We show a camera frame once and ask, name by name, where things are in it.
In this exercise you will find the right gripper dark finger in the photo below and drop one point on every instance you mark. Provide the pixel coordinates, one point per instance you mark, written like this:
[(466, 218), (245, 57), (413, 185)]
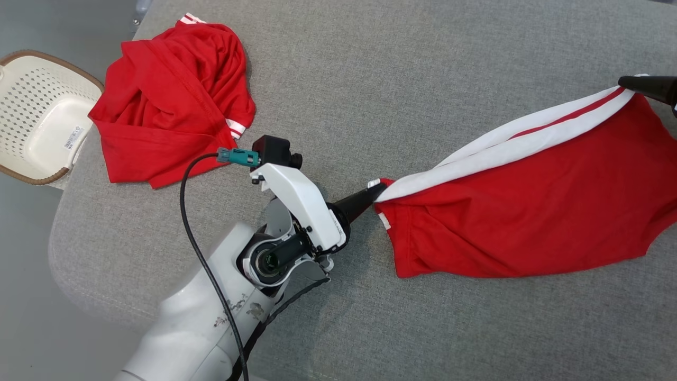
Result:
[(661, 94), (656, 82)]

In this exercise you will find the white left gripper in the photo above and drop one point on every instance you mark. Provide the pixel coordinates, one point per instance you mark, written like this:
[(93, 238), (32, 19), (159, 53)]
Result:
[(296, 196)]

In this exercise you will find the red shirt with white stripes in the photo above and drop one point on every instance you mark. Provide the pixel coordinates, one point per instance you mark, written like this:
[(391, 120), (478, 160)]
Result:
[(502, 222)]

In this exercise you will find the red white basketball jersey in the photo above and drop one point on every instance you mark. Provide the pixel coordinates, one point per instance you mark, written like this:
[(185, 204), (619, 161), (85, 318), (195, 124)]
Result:
[(158, 95)]

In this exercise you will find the cream plastic laundry basket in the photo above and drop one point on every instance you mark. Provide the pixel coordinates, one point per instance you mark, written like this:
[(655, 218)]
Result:
[(42, 121)]

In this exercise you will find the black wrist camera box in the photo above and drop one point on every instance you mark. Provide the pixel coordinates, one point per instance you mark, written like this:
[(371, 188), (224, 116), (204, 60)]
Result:
[(272, 148)]

